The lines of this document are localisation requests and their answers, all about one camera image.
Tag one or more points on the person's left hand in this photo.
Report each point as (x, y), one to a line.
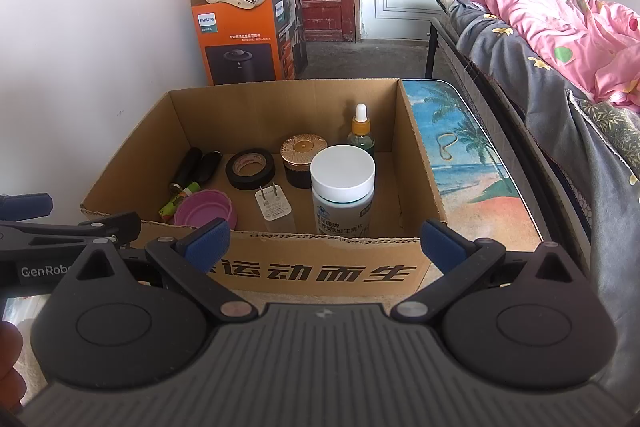
(9, 352)

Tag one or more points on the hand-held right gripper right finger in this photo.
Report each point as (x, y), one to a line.
(440, 242)

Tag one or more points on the small black tube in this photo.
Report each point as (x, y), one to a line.
(210, 164)

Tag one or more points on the green lip balm tube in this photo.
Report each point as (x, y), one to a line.
(172, 207)

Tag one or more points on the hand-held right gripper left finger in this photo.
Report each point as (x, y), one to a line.
(207, 242)

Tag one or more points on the beach print table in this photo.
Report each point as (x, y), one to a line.
(465, 207)

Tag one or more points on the brown cardboard box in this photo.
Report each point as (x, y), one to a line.
(300, 272)

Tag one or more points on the pink quilt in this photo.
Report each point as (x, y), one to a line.
(565, 27)

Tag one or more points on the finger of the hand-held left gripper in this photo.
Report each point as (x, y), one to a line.
(60, 229)
(25, 206)

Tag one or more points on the orange appliance carton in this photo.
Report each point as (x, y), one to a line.
(235, 57)

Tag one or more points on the white lid supplement bottle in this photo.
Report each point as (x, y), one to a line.
(342, 172)

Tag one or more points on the black tape roll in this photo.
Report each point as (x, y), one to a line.
(235, 172)

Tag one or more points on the tan rubber band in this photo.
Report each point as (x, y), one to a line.
(440, 149)

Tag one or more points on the green dropper bottle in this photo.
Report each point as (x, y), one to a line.
(361, 132)

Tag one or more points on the white charger plug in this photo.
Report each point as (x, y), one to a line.
(275, 207)

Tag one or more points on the gold lid black jar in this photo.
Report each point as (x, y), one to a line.
(302, 157)

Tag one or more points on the pink plastic lid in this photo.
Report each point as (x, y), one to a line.
(205, 209)

